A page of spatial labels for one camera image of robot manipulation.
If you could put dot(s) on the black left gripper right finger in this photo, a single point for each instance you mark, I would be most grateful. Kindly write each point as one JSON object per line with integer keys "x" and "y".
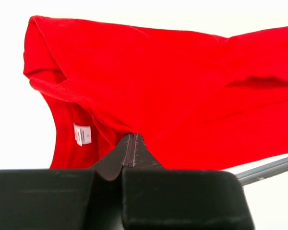
{"x": 154, "y": 198}

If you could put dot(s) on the aluminium table edge rail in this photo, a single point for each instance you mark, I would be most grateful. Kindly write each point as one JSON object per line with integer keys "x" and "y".
{"x": 263, "y": 172}

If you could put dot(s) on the red t shirt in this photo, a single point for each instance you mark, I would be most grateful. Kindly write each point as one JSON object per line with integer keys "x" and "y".
{"x": 200, "y": 101}

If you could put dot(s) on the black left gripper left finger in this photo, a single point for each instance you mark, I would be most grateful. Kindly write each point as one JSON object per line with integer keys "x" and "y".
{"x": 76, "y": 199}

